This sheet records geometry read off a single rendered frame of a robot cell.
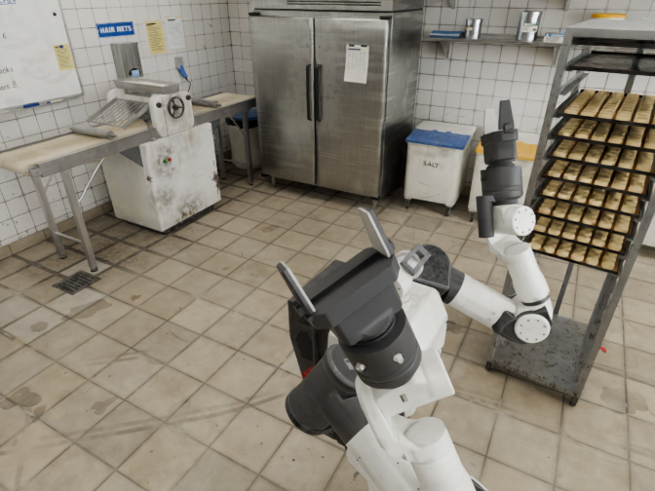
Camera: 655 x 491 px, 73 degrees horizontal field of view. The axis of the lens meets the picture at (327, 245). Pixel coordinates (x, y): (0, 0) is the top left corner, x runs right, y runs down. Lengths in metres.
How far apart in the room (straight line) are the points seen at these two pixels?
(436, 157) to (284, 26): 1.82
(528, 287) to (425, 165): 3.33
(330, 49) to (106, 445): 3.39
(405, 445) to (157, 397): 2.20
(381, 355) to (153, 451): 2.08
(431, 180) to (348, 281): 3.95
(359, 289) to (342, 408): 0.35
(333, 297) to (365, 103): 3.74
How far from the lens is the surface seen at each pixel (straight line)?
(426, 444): 0.66
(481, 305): 1.15
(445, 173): 4.37
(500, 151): 1.06
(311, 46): 4.36
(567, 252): 2.35
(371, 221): 0.48
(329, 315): 0.48
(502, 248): 1.14
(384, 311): 0.52
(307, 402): 0.82
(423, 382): 0.59
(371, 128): 4.20
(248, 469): 2.36
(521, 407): 2.74
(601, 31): 2.05
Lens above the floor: 1.94
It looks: 30 degrees down
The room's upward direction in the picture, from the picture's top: straight up
